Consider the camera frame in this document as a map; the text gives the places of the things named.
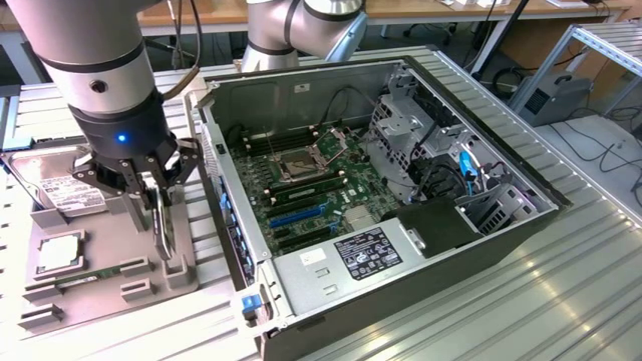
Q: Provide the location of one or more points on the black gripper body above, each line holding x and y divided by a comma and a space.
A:
114, 128

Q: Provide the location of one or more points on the graphics card with metal bracket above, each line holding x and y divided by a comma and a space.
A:
163, 233

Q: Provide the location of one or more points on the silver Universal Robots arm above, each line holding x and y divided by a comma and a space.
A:
89, 56

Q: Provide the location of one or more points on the hard disk with blue rails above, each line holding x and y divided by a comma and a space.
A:
45, 188

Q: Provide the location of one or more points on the thin metal locking lever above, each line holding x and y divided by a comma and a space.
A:
271, 146

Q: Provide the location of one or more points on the CPU socket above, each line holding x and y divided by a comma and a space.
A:
295, 165

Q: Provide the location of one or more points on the grey parts rack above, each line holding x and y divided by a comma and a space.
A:
109, 255

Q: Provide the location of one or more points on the silver CPU chip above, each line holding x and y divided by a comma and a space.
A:
60, 252

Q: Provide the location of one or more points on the green RAM stick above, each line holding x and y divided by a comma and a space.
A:
305, 192
89, 277

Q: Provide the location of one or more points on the blue expansion slot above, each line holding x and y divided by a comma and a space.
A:
295, 218

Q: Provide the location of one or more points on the metal socket cover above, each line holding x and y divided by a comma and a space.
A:
328, 146

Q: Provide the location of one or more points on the green motherboard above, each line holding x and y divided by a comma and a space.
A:
357, 176

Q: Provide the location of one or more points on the silver chipset heatsink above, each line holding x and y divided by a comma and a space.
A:
360, 219

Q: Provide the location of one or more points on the blue case latch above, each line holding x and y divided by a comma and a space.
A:
249, 304

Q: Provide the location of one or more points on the silver metal drive cage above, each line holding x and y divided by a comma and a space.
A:
396, 124

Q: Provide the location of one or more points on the grey power supply unit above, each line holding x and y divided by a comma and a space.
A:
311, 289

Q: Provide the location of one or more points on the black plastic shroud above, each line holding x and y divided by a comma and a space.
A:
436, 225

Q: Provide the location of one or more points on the perforated metal disk bay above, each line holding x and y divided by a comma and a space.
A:
502, 214

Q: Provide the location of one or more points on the open black PC case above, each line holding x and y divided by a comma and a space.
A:
476, 270

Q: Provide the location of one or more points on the black slanted pole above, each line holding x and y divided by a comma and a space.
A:
512, 19

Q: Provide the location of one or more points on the wooden desk with white frame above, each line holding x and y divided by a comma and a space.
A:
220, 19
451, 11

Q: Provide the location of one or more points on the aluminium slat frame table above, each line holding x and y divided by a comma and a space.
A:
606, 41

